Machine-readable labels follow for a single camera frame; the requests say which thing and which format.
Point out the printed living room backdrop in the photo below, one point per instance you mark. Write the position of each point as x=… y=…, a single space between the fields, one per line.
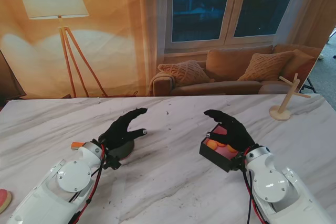
x=118 y=37

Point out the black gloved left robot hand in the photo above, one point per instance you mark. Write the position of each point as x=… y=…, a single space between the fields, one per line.
x=120 y=132

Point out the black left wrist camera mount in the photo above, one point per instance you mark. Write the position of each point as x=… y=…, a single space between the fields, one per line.
x=111 y=163

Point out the orange ping pong ball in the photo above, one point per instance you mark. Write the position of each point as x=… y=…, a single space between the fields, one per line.
x=220 y=145
x=211 y=144
x=232 y=149

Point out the pink round pad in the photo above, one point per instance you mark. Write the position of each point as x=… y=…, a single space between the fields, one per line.
x=5 y=200

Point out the black tripod stand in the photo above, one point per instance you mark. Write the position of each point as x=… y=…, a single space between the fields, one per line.
x=309 y=83

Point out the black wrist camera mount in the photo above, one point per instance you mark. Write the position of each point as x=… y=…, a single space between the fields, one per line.
x=111 y=163
x=237 y=163

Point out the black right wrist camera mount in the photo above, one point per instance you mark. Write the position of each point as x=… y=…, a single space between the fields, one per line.
x=237 y=163

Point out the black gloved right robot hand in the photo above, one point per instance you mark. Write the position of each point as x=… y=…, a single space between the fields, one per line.
x=236 y=134

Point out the wooden mug tree stand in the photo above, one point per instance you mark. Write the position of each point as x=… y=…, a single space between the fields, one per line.
x=280 y=114

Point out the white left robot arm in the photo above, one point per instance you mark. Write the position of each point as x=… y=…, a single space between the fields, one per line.
x=65 y=187

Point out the black storage box pink inside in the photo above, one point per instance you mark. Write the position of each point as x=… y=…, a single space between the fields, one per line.
x=214 y=157

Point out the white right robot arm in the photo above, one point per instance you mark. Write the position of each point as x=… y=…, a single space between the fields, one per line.
x=273 y=187

